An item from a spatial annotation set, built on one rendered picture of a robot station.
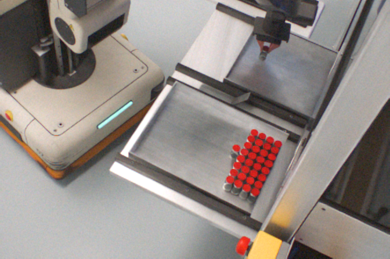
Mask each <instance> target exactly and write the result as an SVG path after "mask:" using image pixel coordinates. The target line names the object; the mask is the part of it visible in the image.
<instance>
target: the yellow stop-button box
mask: <svg viewBox="0 0 390 259"><path fill-rule="evenodd" d="M289 248H290V244H288V243H286V242H284V241H283V242H282V241H281V240H280V239H278V238H276V237H274V236H272V235H270V234H268V233H266V232H264V231H259V232H258V233H257V236H256V238H255V239H254V241H253V242H252V243H251V245H250V248H249V249H248V251H247V254H246V256H247V257H246V259H286V256H287V253H288V251H289Z"/></svg>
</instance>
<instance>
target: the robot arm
mask: <svg viewBox="0 0 390 259"><path fill-rule="evenodd" d="M256 2H257V3H258V4H259V5H261V6H262V8H263V9H265V10H267V11H266V15H265V17H259V16H257V17H256V18H255V22H254V29H253V32H252V35H253V36H254V34H255V35H257V36H256V40H257V42H258V44H259V46H260V50H261V52H262V50H263V45H264V42H268V43H270V46H269V51H268V53H270V52H271V51H272V50H274V49H276V48H278V47H279V46H280V45H281V41H286V43H288V41H289V39H290V30H291V24H290V23H286V18H287V17H288V16H289V17H290V18H291V22H294V23H299V24H303V25H306V26H311V27H312V26H313V24H314V21H315V18H316V14H317V10H318V6H317V5H312V4H309V3H305V2H301V0H256Z"/></svg>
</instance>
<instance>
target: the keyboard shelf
mask: <svg viewBox="0 0 390 259"><path fill-rule="evenodd" d="M206 1H209V2H212V3H214V4H216V5H217V3H218V2H224V3H227V4H229V5H232V6H234V7H236V8H238V9H241V10H243V11H245V12H248V13H250V14H252V15H255V16H259V17H265V15H266V11H263V10H260V9H258V8H256V7H253V6H251V5H249V4H246V3H244V2H242V1H239V0H206ZM317 1H319V0H317ZM317 5H318V10H317V14H316V18H315V21H314V24H313V26H312V27H311V26H307V27H306V28H304V27H301V26H299V25H297V24H294V23H292V22H290V21H287V20H286V23H290V24H291V30H290V31H292V32H295V33H297V34H299V35H302V36H304V37H307V38H310V36H311V35H312V32H313V30H314V28H315V26H316V24H317V22H318V20H319V17H320V15H321V13H322V11H323V9H324V7H325V3H324V2H322V1H319V3H318V4H317Z"/></svg>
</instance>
